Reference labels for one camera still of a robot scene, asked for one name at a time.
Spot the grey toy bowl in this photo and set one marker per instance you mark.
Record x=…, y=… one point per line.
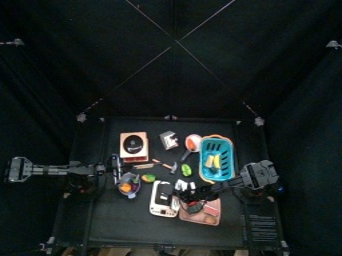
x=128, y=191

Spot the green yellow toy vegetable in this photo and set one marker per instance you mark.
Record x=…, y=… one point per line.
x=148, y=178

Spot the pink cutting board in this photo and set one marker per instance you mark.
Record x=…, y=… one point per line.
x=195, y=218

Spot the metal frame corner bracket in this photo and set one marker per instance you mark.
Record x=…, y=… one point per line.
x=259, y=121
x=333, y=44
x=80, y=117
x=170, y=117
x=16, y=42

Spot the orange toy food piece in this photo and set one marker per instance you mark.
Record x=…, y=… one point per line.
x=191, y=144

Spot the grey toy kitchen appliance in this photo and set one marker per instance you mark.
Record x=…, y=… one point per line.
x=168, y=140

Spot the pink toy stove black burner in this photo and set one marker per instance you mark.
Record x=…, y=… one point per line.
x=134, y=145

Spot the red toy food slice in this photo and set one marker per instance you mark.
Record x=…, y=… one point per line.
x=211, y=209

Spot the brown toy food piece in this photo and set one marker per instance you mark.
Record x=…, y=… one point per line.
x=210, y=219

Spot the grey toy frying pan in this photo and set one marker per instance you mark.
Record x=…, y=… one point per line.
x=191, y=144

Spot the green toy lime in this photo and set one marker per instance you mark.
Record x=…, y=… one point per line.
x=186, y=170

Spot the white toy scale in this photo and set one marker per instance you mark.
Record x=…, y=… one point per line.
x=159, y=208

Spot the orange toy fruit piece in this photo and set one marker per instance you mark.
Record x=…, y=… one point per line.
x=126, y=188

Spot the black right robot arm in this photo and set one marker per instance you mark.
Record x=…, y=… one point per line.
x=255, y=173

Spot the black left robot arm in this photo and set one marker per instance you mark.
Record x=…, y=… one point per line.
x=58, y=170

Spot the purple toy fruit piece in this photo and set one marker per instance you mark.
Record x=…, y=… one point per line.
x=134, y=182

